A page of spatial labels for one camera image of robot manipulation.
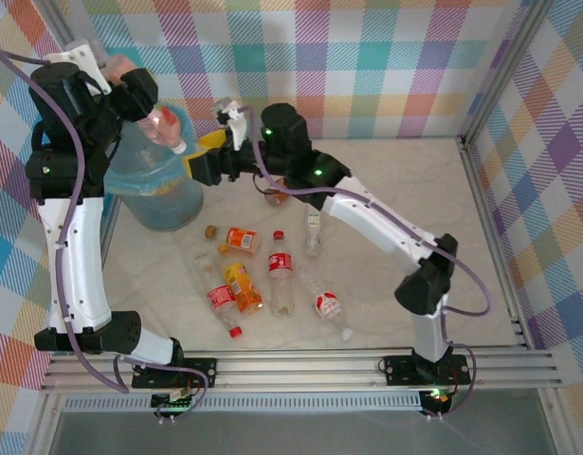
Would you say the pink plastic bottle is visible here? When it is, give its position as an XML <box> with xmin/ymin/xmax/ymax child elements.
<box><xmin>103</xmin><ymin>54</ymin><xmax>187</xmax><ymax>154</ymax></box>

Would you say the small orange label bottle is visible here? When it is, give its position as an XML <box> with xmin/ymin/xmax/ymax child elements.
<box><xmin>204</xmin><ymin>225</ymin><xmax>263</xmax><ymax>257</ymax></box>

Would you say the clear bottle green white label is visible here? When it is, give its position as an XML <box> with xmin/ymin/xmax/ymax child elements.
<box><xmin>302</xmin><ymin>206</ymin><xmax>326</xmax><ymax>259</ymax></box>

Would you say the cola bottle red label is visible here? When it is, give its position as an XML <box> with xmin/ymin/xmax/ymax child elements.
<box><xmin>266</xmin><ymin>229</ymin><xmax>297</xmax><ymax>318</ymax></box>

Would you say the large orange yellow bottle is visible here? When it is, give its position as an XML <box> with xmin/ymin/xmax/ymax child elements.
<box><xmin>217</xmin><ymin>244</ymin><xmax>265</xmax><ymax>317</ymax></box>

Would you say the trash bin with blue bag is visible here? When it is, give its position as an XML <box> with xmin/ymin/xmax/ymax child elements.
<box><xmin>103</xmin><ymin>101</ymin><xmax>197</xmax><ymax>196</ymax></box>

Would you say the brown label plastic bottle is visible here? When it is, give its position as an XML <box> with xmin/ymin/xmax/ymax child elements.
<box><xmin>264</xmin><ymin>175</ymin><xmax>292</xmax><ymax>207</ymax></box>

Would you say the clear bottle red white label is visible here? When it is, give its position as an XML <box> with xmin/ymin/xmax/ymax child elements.
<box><xmin>300</xmin><ymin>267</ymin><xmax>355</xmax><ymax>342</ymax></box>

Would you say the controller board green light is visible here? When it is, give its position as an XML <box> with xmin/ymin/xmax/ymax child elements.
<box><xmin>421</xmin><ymin>388</ymin><xmax>451</xmax><ymax>413</ymax></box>
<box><xmin>151</xmin><ymin>391</ymin><xmax>197</xmax><ymax>418</ymax></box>

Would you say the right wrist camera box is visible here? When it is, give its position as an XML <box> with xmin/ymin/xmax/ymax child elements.
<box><xmin>213</xmin><ymin>96</ymin><xmax>250</xmax><ymax>151</ymax></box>

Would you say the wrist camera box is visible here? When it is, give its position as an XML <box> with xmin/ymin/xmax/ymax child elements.
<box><xmin>43</xmin><ymin>39</ymin><xmax>113</xmax><ymax>94</ymax></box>
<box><xmin>213</xmin><ymin>96</ymin><xmax>250</xmax><ymax>151</ymax></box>

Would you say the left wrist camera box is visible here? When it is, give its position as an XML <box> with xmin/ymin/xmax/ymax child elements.
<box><xmin>43</xmin><ymin>39</ymin><xmax>113</xmax><ymax>94</ymax></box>

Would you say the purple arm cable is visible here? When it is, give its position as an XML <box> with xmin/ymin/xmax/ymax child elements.
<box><xmin>0</xmin><ymin>49</ymin><xmax>211</xmax><ymax>424</ymax></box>
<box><xmin>243</xmin><ymin>106</ymin><xmax>492</xmax><ymax>421</ymax></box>

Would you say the aluminium frame post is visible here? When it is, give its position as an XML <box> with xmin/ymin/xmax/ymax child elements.
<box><xmin>25</xmin><ymin>392</ymin><xmax>67</xmax><ymax>455</ymax></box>
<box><xmin>464</xmin><ymin>0</ymin><xmax>556</xmax><ymax>143</ymax></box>
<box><xmin>43</xmin><ymin>0</ymin><xmax>91</xmax><ymax>53</ymax></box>
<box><xmin>537</xmin><ymin>392</ymin><xmax>573</xmax><ymax>455</ymax></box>

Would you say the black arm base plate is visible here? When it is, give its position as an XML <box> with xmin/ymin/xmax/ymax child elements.
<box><xmin>131</xmin><ymin>357</ymin><xmax>218</xmax><ymax>391</ymax></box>
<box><xmin>382</xmin><ymin>354</ymin><xmax>473</xmax><ymax>386</ymax></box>

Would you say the wide aluminium mounting rail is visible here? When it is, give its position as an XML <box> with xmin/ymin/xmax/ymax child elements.
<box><xmin>39</xmin><ymin>350</ymin><xmax>565</xmax><ymax>394</ymax></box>

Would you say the slotted grey cable duct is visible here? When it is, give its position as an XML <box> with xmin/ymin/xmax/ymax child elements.
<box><xmin>61</xmin><ymin>395</ymin><xmax>428</xmax><ymax>412</ymax></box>

